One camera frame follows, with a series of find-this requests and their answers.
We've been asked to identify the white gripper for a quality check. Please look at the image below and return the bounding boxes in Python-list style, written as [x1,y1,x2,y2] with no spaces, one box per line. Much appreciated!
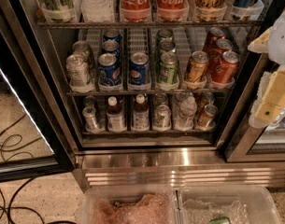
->
[248,10,285,128]

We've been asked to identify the front red can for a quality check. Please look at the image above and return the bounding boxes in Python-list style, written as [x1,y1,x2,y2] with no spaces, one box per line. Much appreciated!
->
[211,51,239,84]

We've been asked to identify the red can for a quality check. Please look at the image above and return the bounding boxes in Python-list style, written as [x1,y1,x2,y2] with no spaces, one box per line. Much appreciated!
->
[203,27,226,52]
[211,51,239,84]
[208,39,233,74]

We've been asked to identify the middle red can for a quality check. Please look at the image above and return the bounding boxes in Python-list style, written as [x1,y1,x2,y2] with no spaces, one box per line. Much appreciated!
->
[208,39,233,74]

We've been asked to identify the rear red can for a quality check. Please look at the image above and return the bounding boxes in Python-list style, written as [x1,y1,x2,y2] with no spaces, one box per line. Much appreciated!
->
[203,27,226,52]

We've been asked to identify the gold orange can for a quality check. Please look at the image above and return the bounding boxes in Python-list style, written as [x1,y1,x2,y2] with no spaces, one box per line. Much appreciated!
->
[184,51,209,83]

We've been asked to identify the right glass fridge door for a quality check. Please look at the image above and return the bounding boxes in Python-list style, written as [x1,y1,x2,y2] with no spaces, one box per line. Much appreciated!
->
[223,52,285,162]

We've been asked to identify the bottom gold can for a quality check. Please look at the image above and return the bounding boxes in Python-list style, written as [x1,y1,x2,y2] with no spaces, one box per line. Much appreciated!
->
[197,104,218,127]

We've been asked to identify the front green can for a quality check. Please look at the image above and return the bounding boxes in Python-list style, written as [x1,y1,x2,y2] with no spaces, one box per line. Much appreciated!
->
[157,51,178,85]

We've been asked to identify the middle green can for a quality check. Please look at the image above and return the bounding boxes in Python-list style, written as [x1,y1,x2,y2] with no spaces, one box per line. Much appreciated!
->
[158,40,177,57]

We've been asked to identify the rear green can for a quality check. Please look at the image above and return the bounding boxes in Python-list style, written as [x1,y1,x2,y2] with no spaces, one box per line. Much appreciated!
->
[156,28,174,44]

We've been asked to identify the bottom green white can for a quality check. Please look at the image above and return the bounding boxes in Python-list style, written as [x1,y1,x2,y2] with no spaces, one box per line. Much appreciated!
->
[154,105,171,130]

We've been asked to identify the right Coca-Cola can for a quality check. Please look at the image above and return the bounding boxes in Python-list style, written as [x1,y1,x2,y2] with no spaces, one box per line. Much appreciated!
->
[157,0,185,21]

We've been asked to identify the coca-cola can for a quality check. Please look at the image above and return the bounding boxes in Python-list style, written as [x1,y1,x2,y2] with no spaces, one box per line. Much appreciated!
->
[121,0,150,21]
[157,0,185,21]

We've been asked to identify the right Pepsi can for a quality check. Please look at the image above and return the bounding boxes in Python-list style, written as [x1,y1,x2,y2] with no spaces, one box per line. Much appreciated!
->
[129,52,150,85]

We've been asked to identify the pepsi can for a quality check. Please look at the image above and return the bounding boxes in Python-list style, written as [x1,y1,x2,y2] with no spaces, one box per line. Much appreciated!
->
[129,52,150,85]
[98,53,121,86]
[103,29,121,43]
[102,40,121,57]

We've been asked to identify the left Coca-Cola can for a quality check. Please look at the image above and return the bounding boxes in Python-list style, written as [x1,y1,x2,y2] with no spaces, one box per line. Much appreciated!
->
[121,0,150,21]

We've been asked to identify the green can in bin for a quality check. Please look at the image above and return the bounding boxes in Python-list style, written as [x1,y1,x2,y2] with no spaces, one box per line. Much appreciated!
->
[208,217,231,224]

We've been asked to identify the front left Pepsi can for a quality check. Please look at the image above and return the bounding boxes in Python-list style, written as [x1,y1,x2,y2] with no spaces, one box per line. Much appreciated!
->
[98,53,121,86]

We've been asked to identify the rear left Pepsi can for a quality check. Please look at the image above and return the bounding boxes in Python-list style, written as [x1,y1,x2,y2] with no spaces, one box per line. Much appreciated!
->
[103,29,121,43]

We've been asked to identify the middle left Pepsi can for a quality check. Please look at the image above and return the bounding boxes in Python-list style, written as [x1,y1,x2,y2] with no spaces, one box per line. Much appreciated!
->
[102,40,121,57]

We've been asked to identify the slim silver can bottom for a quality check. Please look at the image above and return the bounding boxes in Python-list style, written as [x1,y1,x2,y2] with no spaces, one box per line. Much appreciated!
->
[82,105,100,130]

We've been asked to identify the rear silver can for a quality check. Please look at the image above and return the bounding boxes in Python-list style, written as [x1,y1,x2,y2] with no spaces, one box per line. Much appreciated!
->
[73,40,93,65]

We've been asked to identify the front silver can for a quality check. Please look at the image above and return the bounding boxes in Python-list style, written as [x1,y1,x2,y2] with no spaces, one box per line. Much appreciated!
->
[66,54,93,92]

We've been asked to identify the open glass fridge door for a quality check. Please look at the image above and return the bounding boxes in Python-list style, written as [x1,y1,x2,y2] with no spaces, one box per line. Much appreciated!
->
[0,0,75,182]

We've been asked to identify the small water bottle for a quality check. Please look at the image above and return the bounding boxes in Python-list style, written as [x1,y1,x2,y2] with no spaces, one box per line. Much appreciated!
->
[175,96,197,131]

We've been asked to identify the right tea bottle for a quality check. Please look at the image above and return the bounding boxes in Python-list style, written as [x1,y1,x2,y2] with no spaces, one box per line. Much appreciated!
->
[132,94,150,132]

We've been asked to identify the tea bottle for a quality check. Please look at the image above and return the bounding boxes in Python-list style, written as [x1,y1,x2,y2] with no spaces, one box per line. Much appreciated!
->
[107,96,125,133]
[132,94,150,132]

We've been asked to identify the right clear plastic bin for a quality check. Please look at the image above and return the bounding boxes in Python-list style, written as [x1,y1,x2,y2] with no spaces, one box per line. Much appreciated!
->
[178,185,283,224]

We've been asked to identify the clear plastic bin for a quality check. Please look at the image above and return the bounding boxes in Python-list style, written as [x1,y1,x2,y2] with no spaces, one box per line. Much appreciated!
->
[80,185,179,224]
[178,185,283,224]

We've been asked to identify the left tea bottle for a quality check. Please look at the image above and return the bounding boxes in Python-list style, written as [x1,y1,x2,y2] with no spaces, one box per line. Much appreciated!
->
[107,96,125,133]

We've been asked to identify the clear ribbed water bottle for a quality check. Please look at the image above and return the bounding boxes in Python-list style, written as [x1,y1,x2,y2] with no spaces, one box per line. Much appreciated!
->
[81,0,114,22]

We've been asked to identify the left clear plastic bin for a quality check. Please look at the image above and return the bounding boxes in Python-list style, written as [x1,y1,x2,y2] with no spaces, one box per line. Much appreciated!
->
[80,185,179,224]

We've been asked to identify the black floor cable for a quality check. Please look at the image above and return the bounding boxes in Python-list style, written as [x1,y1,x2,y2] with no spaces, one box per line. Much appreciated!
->
[0,91,78,224]

